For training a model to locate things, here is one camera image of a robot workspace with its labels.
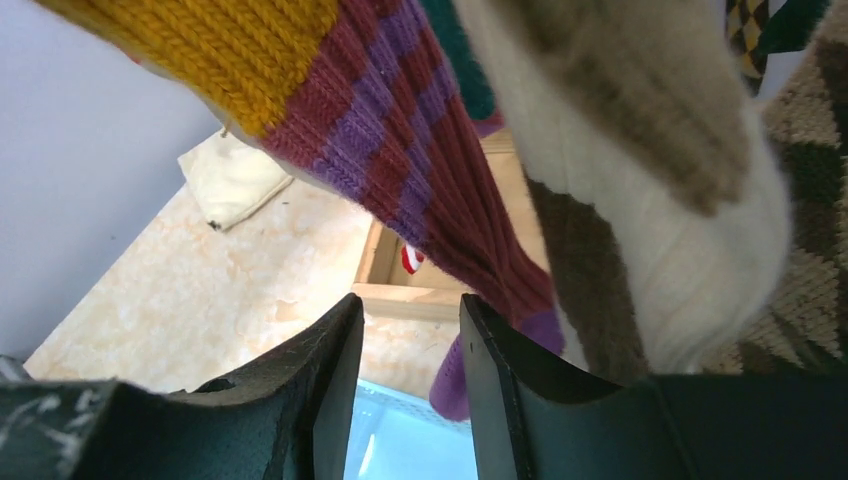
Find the brown green argyle sock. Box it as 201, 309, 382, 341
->
704, 1, 847, 373

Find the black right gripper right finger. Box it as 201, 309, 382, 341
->
460, 294, 847, 479

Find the wooden hanger stand frame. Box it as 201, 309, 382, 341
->
352, 129, 548, 323

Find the light blue plastic basket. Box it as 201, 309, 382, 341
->
344, 379, 478, 480

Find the cream brown patch sock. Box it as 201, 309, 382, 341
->
455, 1, 792, 385

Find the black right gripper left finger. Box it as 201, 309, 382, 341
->
1, 294, 364, 479

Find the beige crumpled cloth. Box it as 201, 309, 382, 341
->
177, 130, 294, 231

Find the maroon purple yellow sock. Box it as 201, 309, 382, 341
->
36, 0, 568, 423

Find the red white striped sock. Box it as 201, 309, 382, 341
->
400, 243, 426, 275

